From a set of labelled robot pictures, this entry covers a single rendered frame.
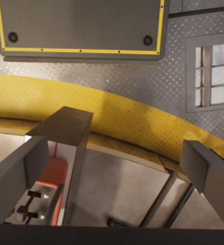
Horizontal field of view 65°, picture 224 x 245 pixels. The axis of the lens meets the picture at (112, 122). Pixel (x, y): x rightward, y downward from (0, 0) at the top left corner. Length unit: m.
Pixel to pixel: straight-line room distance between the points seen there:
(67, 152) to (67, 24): 0.53
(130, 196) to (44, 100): 0.77
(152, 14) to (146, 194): 0.85
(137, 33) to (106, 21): 0.13
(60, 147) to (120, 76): 0.73
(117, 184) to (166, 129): 0.49
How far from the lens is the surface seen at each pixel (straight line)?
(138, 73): 1.11
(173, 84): 1.16
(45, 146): 0.16
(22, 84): 1.24
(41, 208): 0.44
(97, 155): 0.89
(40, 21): 0.85
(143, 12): 0.82
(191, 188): 1.03
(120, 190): 1.00
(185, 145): 0.16
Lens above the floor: 1.10
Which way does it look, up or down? 74 degrees down
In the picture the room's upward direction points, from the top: 179 degrees counter-clockwise
